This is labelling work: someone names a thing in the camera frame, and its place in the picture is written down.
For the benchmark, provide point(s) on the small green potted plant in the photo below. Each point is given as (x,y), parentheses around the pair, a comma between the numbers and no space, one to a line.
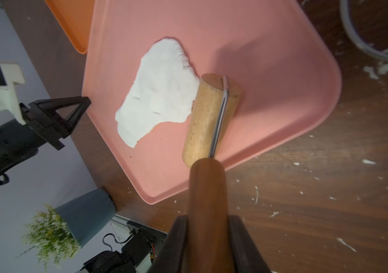
(57,234)

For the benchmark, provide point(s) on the white dough lump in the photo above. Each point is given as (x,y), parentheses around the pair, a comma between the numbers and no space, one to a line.
(164,90)

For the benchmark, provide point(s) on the wooden rolling pin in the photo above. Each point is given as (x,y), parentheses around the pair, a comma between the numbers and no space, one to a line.
(208,248)

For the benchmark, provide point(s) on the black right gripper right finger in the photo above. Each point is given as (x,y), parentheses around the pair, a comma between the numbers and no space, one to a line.
(246,256)

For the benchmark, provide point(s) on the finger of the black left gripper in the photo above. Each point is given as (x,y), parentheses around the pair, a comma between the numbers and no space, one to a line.
(53,128)
(51,106)

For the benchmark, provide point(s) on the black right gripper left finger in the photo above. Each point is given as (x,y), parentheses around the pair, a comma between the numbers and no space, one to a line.
(170,257)

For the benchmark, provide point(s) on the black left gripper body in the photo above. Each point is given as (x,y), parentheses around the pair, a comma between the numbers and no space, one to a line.
(18,143)

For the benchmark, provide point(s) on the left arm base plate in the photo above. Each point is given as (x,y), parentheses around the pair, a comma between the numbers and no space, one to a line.
(146,235)

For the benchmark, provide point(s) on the pink silicone mat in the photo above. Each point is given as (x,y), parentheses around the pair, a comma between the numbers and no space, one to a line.
(290,80)

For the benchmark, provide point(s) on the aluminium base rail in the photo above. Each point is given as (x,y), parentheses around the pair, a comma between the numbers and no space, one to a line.
(119,224)

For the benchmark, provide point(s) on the orange plastic tray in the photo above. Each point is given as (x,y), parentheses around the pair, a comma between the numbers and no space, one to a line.
(75,18)

